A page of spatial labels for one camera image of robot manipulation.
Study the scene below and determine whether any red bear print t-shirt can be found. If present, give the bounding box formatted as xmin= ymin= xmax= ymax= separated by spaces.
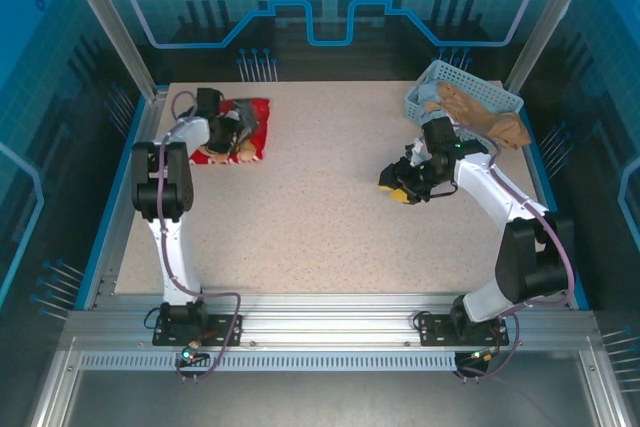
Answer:
xmin=188 ymin=95 xmax=273 ymax=167

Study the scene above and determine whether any light blue t-shirt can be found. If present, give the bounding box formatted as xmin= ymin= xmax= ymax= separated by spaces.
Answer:
xmin=410 ymin=81 xmax=451 ymax=121

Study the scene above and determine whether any light blue plastic basket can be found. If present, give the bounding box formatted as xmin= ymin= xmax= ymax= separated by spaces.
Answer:
xmin=403 ymin=59 xmax=525 ymax=153

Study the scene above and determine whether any tan t-shirt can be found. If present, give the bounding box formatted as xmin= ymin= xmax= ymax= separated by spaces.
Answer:
xmin=434 ymin=80 xmax=532 ymax=151

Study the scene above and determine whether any blue table edge strip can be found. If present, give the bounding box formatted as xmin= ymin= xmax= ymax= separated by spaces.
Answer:
xmin=512 ymin=91 xmax=589 ymax=311

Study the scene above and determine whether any small connector with orange plug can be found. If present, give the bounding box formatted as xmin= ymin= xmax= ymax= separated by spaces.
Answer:
xmin=457 ymin=346 xmax=501 ymax=368

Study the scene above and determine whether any grey metal bottom panel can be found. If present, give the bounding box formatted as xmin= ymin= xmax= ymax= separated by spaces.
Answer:
xmin=64 ymin=370 xmax=601 ymax=427

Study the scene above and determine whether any small connector with green light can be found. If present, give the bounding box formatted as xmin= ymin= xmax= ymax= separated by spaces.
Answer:
xmin=180 ymin=341 xmax=211 ymax=367

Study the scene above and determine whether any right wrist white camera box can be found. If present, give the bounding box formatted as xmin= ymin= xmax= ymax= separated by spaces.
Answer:
xmin=404 ymin=139 xmax=429 ymax=166

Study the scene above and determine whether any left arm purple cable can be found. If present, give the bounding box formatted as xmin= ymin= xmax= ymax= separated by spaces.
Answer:
xmin=157 ymin=90 xmax=242 ymax=321

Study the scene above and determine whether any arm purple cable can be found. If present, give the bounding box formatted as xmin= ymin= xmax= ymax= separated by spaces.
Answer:
xmin=449 ymin=121 xmax=576 ymax=321
xmin=157 ymin=90 xmax=242 ymax=321

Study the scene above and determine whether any aluminium frame post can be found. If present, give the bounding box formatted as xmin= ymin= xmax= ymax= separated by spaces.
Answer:
xmin=503 ymin=0 xmax=601 ymax=98
xmin=54 ymin=0 xmax=169 ymax=103

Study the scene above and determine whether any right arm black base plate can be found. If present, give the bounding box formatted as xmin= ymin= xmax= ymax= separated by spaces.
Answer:
xmin=418 ymin=314 xmax=510 ymax=347

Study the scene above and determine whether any aluminium mounting rail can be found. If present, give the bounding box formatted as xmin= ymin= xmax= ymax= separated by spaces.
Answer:
xmin=64 ymin=291 xmax=601 ymax=348

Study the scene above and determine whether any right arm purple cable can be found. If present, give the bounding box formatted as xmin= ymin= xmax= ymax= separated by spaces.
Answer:
xmin=449 ymin=121 xmax=576 ymax=321

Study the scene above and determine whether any slotted grey cable duct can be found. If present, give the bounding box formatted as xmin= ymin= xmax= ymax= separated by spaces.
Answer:
xmin=77 ymin=352 xmax=459 ymax=373

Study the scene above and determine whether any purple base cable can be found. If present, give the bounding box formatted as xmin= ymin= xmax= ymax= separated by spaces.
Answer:
xmin=174 ymin=305 xmax=245 ymax=386
xmin=454 ymin=314 xmax=524 ymax=383

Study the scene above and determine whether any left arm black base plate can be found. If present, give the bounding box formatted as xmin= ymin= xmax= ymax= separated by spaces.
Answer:
xmin=152 ymin=314 xmax=245 ymax=347

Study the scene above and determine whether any aluminium lower frame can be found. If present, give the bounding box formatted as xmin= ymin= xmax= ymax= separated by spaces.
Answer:
xmin=27 ymin=336 xmax=640 ymax=427

